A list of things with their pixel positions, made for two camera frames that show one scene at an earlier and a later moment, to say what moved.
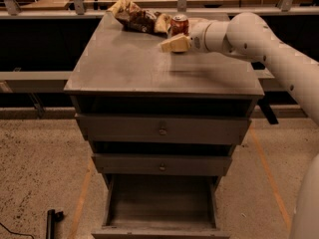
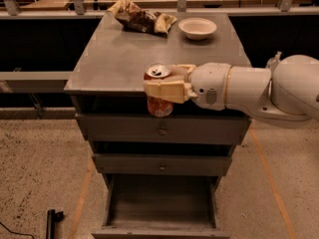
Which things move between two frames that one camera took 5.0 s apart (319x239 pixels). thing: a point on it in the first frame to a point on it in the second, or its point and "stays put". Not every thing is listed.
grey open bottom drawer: [160, 206] stays put
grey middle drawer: [185, 164] stays put
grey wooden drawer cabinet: [161, 126] stays put
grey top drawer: [210, 128] stays put
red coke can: [179, 24] to [158, 107]
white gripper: [198, 37] to [209, 85]
